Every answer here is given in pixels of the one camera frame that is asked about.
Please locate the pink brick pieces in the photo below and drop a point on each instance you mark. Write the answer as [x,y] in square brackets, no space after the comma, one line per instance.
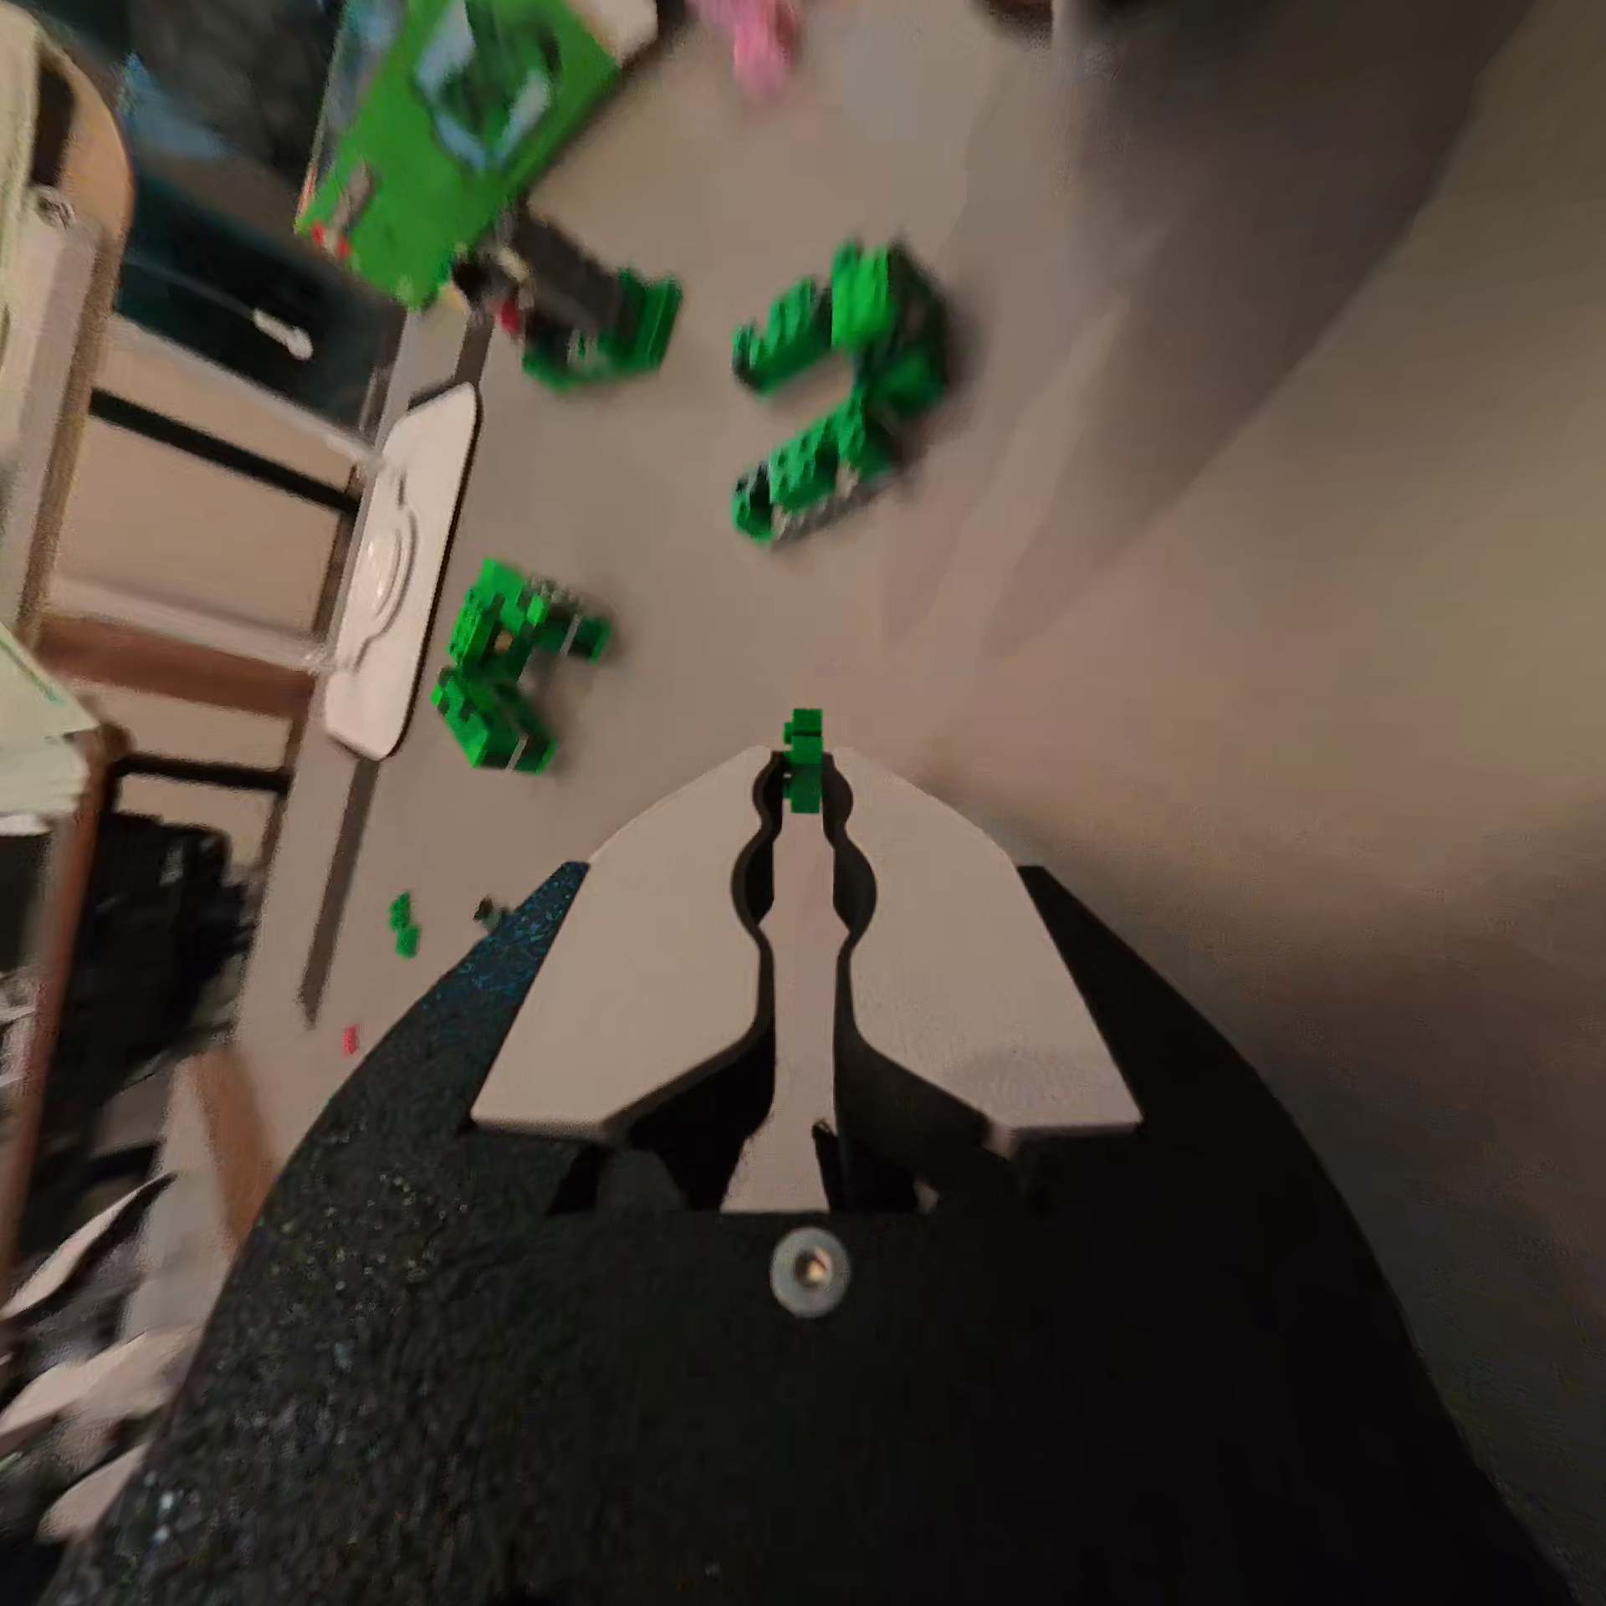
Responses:
[760,50]

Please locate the wooden booklet stand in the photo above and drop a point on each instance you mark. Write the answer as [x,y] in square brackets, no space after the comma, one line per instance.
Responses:
[113,213]

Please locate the green and black brick assembly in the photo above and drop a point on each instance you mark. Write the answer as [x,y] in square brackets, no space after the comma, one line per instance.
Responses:
[614,333]

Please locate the large curved green brick assembly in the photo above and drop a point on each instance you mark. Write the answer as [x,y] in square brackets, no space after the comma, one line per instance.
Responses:
[867,364]

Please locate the cluster of loose green pieces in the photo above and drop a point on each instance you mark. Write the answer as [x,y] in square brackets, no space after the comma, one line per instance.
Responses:
[402,928]

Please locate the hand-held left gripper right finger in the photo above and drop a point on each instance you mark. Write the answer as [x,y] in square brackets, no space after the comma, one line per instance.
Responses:
[991,991]

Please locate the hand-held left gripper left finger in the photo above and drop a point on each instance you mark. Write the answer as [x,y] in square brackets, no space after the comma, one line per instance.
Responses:
[628,980]

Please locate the green cardboard box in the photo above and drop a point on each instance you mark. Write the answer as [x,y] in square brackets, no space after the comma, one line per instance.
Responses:
[414,163]

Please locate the small green square brick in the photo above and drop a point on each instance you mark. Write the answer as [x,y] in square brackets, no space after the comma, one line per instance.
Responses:
[804,760]

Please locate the white rounded plastic tray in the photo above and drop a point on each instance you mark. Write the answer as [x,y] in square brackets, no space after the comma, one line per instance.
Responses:
[402,565]

